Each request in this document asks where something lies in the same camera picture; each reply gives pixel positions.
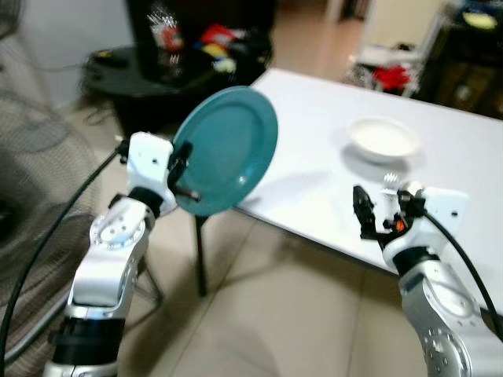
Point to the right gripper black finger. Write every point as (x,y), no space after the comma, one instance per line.
(361,210)
(377,218)

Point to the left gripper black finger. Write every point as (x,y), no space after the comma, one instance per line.
(190,194)
(185,155)

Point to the teal plate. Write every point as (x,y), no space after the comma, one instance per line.
(232,149)

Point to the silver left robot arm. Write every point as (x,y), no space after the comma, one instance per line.
(110,259)

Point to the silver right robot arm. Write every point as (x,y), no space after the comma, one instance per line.
(440,314)

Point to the black table leg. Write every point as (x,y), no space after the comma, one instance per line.
(200,255)

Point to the white bowl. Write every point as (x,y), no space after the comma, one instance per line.
(383,137)

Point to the black round side table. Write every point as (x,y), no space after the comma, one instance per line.
(134,82)

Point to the black bag with colourful items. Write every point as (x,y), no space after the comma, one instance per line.
(228,49)

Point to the dark package with red label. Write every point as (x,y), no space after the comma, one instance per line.
(167,35)

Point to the red cloth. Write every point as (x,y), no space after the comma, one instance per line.
(391,77)

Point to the grey mesh standing fan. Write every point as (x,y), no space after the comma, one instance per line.
(31,133)

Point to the dark cabinet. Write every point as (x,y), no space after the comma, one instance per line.
(464,75)

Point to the white rack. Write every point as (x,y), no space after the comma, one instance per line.
(397,27)

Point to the yellow-green dish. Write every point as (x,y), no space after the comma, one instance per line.
(481,20)

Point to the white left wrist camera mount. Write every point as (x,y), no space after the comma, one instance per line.
(149,165)

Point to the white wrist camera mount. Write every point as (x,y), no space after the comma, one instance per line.
(440,212)
(149,165)

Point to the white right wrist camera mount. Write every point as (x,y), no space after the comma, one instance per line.
(440,212)

